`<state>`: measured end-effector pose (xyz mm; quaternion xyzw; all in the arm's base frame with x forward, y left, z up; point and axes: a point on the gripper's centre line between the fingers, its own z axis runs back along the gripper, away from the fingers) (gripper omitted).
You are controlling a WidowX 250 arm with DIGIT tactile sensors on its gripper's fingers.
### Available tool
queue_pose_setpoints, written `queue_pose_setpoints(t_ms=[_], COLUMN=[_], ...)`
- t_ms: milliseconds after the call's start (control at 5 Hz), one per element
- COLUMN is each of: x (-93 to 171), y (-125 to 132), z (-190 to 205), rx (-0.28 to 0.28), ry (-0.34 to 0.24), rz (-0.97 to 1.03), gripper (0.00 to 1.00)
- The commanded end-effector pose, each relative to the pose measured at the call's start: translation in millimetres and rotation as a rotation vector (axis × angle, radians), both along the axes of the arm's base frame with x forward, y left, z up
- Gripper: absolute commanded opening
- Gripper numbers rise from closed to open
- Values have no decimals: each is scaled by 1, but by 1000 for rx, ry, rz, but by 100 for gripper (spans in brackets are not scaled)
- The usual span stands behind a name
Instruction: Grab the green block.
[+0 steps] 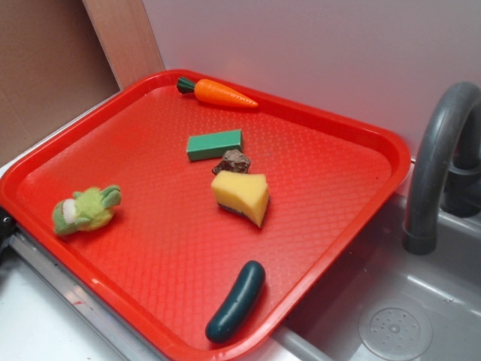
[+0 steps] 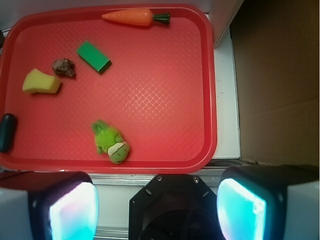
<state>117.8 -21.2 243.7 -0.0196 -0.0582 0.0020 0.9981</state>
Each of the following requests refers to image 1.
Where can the red plastic tray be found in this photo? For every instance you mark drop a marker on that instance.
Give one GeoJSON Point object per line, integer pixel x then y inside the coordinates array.
{"type": "Point", "coordinates": [170, 255]}

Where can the green plush toy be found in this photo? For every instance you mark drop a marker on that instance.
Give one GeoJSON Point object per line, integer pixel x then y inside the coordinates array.
{"type": "Point", "coordinates": [86, 211]}

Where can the grey toy sink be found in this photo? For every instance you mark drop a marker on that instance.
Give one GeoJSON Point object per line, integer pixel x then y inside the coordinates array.
{"type": "Point", "coordinates": [379, 302]}

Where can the wooden panel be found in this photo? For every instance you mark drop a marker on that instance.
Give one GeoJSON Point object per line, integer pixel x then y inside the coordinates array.
{"type": "Point", "coordinates": [126, 37]}

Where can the black object at left edge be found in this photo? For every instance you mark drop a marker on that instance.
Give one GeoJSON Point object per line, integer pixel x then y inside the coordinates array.
{"type": "Point", "coordinates": [8, 225]}

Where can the yellow sponge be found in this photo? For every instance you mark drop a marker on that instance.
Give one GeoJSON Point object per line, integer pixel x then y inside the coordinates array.
{"type": "Point", "coordinates": [244, 194]}

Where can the orange toy carrot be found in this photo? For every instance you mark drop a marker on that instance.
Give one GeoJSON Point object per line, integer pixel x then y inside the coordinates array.
{"type": "Point", "coordinates": [214, 93]}

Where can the dark green toy cucumber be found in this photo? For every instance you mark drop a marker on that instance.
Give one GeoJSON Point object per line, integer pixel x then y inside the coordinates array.
{"type": "Point", "coordinates": [238, 304]}

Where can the grey toy faucet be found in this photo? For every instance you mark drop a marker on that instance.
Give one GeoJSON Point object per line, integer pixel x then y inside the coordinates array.
{"type": "Point", "coordinates": [446, 174]}

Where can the small brown rock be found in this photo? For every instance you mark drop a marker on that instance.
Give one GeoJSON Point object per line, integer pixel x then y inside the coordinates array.
{"type": "Point", "coordinates": [233, 161]}

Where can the green rectangular block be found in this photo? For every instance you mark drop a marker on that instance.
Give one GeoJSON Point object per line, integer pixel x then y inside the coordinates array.
{"type": "Point", "coordinates": [214, 145]}

